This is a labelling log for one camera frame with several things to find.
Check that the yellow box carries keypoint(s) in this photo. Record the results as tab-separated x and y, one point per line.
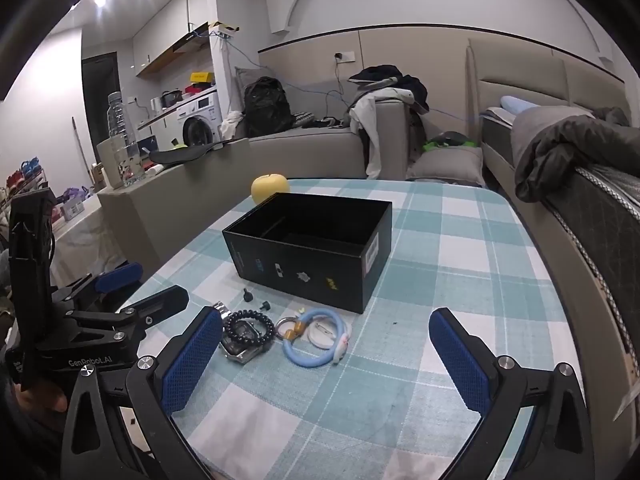
201	77

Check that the silver wrist watch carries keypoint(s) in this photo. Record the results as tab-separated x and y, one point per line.
241	355

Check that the black backpack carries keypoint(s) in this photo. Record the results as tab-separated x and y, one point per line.
267	107

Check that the teal checked tablecloth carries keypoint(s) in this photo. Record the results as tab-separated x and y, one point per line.
450	260

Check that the light blue pillow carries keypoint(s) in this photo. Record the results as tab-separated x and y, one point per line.
517	104

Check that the beige upholstered bed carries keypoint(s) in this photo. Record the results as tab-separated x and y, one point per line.
520	75

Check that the grey pillow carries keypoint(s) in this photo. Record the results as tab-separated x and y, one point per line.
445	165

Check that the white washing machine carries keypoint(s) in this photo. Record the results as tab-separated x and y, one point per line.
200	120

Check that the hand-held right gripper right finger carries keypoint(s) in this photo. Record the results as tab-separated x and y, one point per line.
460	360

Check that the box with striped tape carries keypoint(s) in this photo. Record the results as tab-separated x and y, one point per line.
224	29

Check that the striped cushion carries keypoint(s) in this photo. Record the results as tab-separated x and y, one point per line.
302	119

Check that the white cloth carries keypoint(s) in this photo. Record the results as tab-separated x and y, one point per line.
231	127

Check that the yellow apple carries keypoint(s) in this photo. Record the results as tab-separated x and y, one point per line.
270	189

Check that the shoe rack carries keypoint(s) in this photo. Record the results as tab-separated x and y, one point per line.
22	180

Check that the dark jacket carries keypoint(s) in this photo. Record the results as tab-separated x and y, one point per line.
395	80

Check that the dark olive quilt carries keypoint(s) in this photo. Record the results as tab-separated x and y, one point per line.
565	150

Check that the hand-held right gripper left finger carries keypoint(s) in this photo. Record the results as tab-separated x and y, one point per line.
192	360

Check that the person's left hand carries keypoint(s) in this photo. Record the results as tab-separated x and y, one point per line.
42	397

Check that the white cup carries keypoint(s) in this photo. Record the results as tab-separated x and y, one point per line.
109	165

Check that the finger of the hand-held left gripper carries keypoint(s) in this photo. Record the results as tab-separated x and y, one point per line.
117	276
160	305

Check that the grey sofa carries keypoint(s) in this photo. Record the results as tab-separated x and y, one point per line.
310	152

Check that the clear plastic water bottle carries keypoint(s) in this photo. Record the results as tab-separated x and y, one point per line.
121	130

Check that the grey blanket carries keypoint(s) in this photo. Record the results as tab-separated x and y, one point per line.
535	125

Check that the wall socket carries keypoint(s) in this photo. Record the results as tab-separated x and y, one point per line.
345	56

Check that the green and black bag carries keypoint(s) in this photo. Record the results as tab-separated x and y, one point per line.
447	142

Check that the black cardboard box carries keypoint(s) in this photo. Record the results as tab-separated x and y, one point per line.
300	270

